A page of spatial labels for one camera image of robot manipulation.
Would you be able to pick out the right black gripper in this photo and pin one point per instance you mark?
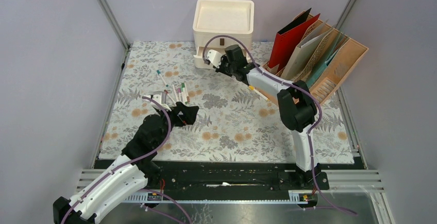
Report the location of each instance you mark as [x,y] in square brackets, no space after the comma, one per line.
[223,58]

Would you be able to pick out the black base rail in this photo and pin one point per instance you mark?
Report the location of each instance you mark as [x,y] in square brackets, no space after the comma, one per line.
[216,181]

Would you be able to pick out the yellow capped white marker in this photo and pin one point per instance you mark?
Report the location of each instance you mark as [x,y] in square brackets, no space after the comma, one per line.
[258,92]

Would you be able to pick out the beige folder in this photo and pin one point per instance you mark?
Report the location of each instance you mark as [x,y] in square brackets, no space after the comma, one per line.
[305,49]

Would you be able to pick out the red folder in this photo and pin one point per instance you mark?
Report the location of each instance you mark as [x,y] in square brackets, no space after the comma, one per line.
[287,39]

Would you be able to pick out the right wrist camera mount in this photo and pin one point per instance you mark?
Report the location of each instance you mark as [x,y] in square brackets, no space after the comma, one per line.
[213,58]

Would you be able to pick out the brown capped white marker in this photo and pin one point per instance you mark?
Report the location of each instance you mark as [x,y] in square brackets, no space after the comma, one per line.
[169,96]

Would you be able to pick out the teal folder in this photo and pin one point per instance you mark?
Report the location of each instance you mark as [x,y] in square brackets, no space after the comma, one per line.
[323,62]

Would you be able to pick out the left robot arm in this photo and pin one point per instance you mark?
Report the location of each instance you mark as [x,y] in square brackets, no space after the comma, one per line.
[130,172]

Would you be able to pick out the teal capped white marker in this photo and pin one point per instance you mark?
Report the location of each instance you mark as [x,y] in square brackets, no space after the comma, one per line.
[162,78]

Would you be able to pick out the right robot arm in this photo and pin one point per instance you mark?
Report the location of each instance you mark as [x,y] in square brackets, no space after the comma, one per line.
[296,108]

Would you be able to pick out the white three-drawer organizer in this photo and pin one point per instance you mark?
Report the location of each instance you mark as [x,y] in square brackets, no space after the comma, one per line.
[234,18]

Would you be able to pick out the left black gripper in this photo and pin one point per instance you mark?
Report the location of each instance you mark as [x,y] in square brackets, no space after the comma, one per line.
[188,115]

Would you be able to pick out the green capped marker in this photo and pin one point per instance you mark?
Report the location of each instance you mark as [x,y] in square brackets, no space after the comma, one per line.
[185,92]

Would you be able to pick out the orange plastic file rack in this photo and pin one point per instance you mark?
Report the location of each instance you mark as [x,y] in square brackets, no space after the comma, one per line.
[345,58]

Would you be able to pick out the floral table mat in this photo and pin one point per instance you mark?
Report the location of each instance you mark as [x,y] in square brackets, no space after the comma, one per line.
[233,122]

